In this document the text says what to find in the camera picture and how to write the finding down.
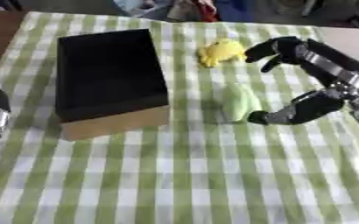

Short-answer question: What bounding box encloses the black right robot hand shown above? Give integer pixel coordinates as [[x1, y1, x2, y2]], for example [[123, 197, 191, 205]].
[[243, 36, 359, 126]]

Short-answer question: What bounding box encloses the cardboard box with black inside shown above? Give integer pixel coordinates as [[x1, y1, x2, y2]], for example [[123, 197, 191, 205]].
[[53, 28, 172, 142]]

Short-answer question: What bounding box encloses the pale green soft toy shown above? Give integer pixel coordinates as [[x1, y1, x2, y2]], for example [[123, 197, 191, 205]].
[[217, 83, 264, 123]]

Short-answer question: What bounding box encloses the yellow soft toy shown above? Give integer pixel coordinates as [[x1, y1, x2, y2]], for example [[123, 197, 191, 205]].
[[196, 38, 249, 68]]

